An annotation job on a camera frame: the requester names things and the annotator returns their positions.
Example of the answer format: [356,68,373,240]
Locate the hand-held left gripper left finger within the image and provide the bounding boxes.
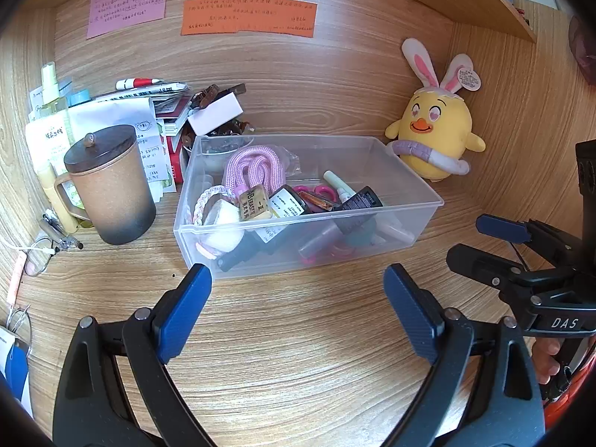
[52,263,214,447]

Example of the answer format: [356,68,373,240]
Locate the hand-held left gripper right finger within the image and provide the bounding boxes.
[383,263,545,447]

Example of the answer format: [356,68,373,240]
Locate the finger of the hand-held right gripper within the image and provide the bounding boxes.
[476,214,578,266]
[446,243,536,299]

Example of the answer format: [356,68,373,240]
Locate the white tube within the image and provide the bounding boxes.
[377,218,415,245]

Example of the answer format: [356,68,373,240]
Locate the clear plastic storage box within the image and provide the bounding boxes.
[174,134,445,281]

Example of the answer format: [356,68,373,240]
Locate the teal soft object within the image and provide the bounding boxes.
[345,221,379,247]

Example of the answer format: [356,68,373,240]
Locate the white round object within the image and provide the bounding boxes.
[202,199,247,254]

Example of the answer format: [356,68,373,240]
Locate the pastel braided bracelet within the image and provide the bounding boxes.
[192,185,229,229]

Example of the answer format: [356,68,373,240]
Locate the purple cosmetic tube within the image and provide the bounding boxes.
[298,187,383,261]

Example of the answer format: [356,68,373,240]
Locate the yellow labelled eraser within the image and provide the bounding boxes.
[237,185,273,222]

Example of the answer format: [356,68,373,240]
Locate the small white bottle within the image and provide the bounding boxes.
[323,171,355,203]

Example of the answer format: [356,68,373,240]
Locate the dark spray bottle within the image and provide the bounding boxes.
[218,185,309,273]

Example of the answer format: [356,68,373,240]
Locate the pink scissors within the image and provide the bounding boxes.
[292,184,343,212]

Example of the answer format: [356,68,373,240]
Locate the person's right hand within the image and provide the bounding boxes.
[531,335,566,385]

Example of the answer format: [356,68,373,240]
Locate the yellow chick plush toy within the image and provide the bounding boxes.
[384,37,487,182]

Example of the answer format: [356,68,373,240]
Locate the brown lidded mug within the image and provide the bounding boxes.
[55,124,158,246]

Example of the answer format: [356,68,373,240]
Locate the metal nail clipper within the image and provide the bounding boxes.
[39,212,85,250]

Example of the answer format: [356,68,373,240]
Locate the red and white box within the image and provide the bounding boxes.
[165,135,189,182]

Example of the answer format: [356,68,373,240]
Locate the white bowl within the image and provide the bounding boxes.
[188,137,254,173]

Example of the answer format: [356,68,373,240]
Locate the blue and white packet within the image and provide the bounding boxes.
[0,326,35,420]

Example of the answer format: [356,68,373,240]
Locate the yellow tube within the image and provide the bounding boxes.
[37,163,80,234]

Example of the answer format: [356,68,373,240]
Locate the white rectangular box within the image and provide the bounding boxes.
[186,92,245,137]

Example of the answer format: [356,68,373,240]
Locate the pile of papers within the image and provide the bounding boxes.
[28,81,194,203]

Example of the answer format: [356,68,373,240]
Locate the brown hair clip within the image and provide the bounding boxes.
[188,83,247,108]

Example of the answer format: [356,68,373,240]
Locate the wooden shelf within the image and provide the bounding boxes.
[459,0,538,42]

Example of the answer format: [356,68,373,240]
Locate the red and white marker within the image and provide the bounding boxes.
[115,77,161,90]

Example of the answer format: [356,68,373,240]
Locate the green spray bottle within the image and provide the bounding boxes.
[28,62,76,175]

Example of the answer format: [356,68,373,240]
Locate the orange paper note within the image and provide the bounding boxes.
[181,0,318,38]

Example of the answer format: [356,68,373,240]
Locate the pink paper note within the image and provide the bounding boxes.
[86,0,169,39]

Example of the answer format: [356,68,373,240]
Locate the wire frame glasses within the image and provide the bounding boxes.
[4,237,60,352]

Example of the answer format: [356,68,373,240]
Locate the pink rope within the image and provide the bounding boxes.
[223,146,287,196]

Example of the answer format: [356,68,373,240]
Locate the white cable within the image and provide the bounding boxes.
[4,242,59,255]

